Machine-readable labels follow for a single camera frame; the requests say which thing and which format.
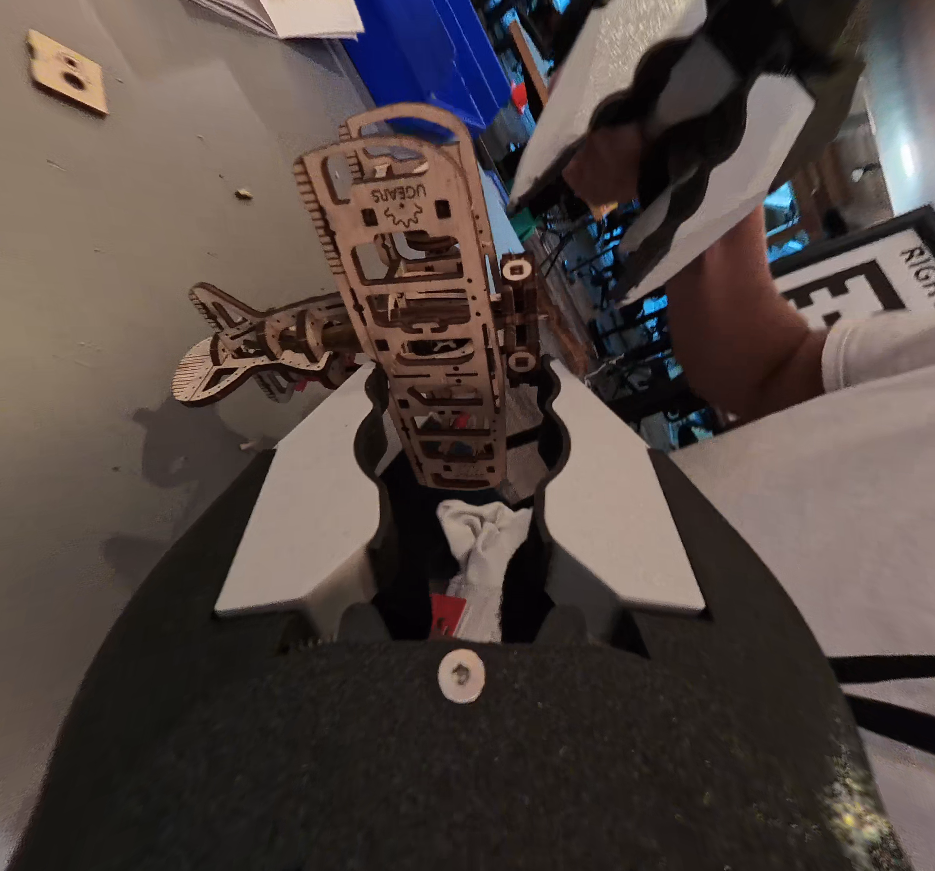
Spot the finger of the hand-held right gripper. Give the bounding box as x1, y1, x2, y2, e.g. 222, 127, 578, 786
507, 0, 742, 214
616, 71, 818, 304

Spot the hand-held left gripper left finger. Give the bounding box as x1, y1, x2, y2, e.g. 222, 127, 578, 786
214, 363, 399, 631

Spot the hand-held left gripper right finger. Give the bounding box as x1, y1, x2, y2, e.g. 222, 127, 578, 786
533, 360, 707, 644

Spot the wooden biplane model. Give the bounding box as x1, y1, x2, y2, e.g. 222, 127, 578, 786
171, 102, 545, 492

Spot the person's right forearm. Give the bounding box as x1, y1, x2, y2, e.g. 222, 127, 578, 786
663, 202, 834, 420

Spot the person's right hand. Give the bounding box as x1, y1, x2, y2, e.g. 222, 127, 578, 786
562, 122, 645, 201

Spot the white marker sign on stand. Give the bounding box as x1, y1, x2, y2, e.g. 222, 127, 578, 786
770, 206, 935, 335

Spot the blue storage bin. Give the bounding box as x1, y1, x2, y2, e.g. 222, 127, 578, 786
329, 0, 512, 140

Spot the square wooden piece with holes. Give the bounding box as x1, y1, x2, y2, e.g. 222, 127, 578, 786
25, 29, 109, 115

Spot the black lanyard strap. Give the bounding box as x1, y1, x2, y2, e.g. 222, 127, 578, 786
829, 655, 935, 751

